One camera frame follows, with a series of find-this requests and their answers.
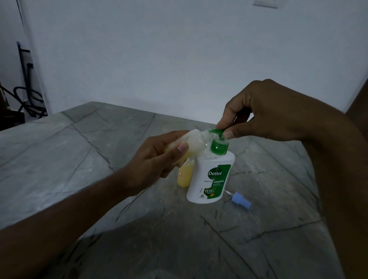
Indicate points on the person's right hand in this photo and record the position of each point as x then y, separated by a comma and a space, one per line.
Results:
281, 115

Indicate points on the person's left hand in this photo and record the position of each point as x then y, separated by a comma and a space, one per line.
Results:
149, 169

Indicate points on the small clear bottle red label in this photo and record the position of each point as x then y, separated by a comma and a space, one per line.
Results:
184, 175

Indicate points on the small clear bottle blue cap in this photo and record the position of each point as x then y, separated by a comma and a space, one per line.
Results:
197, 142

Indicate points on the white green hand sanitizer bottle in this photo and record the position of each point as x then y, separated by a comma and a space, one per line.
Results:
208, 184

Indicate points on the small blue spray cap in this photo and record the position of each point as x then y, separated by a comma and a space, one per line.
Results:
240, 199

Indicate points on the person's left forearm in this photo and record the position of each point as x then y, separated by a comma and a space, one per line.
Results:
57, 232

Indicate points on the person's right forearm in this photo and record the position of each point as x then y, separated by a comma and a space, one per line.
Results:
342, 195

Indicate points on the dark brown wooden panel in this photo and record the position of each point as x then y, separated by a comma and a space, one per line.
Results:
359, 106

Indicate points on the dark box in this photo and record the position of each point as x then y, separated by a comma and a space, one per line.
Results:
13, 118

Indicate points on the brown wooden door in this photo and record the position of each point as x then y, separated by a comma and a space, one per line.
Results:
2, 97

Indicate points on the white wall switch plate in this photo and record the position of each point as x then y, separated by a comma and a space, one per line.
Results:
266, 3

